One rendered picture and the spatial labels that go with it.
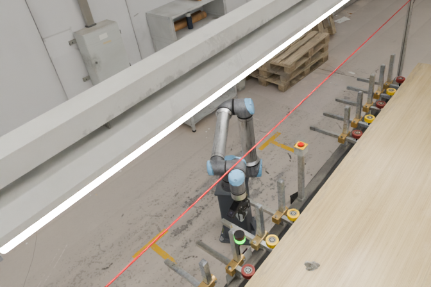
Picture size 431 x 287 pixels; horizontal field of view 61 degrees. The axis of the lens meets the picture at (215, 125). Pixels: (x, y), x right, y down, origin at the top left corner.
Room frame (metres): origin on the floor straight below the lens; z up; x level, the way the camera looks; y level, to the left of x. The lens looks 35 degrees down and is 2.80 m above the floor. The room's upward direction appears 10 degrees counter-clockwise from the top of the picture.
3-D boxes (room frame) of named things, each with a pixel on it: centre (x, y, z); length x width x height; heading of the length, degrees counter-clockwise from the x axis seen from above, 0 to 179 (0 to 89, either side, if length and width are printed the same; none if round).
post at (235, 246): (1.36, 0.00, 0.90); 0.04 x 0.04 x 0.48; 44
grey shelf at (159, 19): (4.43, 0.10, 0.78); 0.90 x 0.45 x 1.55; 131
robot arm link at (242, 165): (1.65, -0.08, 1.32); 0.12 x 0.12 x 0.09; 77
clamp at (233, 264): (1.34, 0.02, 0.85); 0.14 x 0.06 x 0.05; 134
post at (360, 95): (2.58, -1.25, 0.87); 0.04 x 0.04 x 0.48; 44
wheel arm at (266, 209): (1.74, -0.26, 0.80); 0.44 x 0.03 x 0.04; 44
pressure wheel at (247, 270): (1.25, -0.05, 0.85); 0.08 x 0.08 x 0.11
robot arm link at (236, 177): (1.54, -0.07, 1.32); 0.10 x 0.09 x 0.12; 167
